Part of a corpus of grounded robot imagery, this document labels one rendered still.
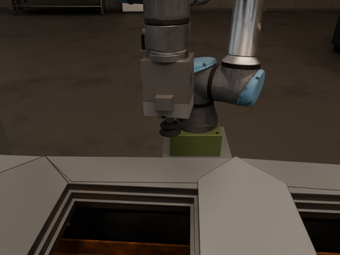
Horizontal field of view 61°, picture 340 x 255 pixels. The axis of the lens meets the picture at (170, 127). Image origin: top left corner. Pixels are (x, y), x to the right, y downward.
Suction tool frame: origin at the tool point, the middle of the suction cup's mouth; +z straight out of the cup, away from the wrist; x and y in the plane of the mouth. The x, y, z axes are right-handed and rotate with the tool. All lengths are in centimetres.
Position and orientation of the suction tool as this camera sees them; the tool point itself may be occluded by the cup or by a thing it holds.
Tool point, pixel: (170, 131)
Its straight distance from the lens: 57.4
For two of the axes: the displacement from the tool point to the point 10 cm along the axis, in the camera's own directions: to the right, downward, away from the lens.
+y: 9.8, 0.8, -2.0
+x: 2.1, -4.7, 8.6
